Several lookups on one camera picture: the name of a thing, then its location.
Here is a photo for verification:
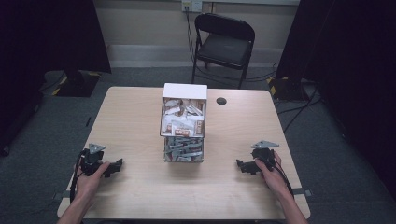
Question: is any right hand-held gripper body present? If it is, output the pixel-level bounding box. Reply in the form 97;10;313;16
250;139;280;172

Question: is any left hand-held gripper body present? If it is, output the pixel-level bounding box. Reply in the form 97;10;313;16
78;143;107;177

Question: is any person's left hand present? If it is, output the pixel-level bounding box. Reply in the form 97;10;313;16
74;161;111;203

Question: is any person's right hand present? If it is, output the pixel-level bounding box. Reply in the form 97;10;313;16
254;150;292;201

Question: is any pile of grey packets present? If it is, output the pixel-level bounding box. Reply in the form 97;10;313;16
165;137;204;162

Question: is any black stand base yellow tape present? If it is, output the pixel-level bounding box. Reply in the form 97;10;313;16
266;76;314;102
51;69;102;98

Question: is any pile of white brown packets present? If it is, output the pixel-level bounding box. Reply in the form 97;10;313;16
162;98;205;137

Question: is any white cardboard box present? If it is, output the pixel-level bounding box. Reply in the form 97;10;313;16
159;82;208;139

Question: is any black folding chair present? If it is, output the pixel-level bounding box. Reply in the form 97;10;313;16
191;12;256;90

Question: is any black curtain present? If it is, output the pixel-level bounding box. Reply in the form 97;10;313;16
0;0;112;157
275;0;396;200

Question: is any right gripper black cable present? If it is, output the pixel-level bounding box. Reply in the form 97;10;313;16
272;159;295;198

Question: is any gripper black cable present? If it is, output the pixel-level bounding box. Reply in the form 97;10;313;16
272;159;295;198
68;148;92;204

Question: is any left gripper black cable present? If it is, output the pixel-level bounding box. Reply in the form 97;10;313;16
68;148;92;204

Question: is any grey table strap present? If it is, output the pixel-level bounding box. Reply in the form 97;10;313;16
291;188;313;198

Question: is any black floor cable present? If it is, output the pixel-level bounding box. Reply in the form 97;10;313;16
276;81;323;134

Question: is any white wall socket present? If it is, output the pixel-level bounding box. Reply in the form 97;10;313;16
181;0;204;14

